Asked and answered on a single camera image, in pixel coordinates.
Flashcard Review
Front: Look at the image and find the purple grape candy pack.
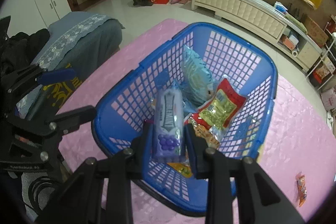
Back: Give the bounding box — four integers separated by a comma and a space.
152, 88, 186, 162

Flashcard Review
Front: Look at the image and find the blue tissue box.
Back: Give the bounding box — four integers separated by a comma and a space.
274, 1, 288, 15

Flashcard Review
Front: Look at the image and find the cream TV cabinet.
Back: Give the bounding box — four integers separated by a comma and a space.
191, 0, 322, 72

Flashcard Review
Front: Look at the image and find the clear cracker packet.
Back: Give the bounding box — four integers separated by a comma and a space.
172, 46, 218, 113

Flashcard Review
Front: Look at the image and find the grey blue covered sofa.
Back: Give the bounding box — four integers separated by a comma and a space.
17, 12, 124, 120

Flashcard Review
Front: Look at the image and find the brown cardboard box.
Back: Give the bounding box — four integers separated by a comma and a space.
303, 16, 329, 48

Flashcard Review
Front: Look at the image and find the red white snack pouch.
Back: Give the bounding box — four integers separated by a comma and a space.
185, 113, 220, 149

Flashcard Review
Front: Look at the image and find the green folded cloth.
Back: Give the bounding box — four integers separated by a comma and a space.
285, 12, 307, 34

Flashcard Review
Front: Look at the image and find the orange snack bar wrapper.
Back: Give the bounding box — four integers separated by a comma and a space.
295, 172, 307, 207

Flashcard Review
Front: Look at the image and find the blue plastic basket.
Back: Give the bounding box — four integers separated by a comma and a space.
91, 22, 279, 217

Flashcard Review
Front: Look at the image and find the red green bean pouch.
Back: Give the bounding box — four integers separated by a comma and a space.
194, 77, 248, 130

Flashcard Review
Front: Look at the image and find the pink shopping bag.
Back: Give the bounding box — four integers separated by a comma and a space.
321, 88, 336, 111

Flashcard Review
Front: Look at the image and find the white metal shelf rack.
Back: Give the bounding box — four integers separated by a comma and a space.
306, 14, 335, 93

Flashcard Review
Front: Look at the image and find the orange yellow snack pouch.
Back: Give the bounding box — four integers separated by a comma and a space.
168, 162, 193, 178

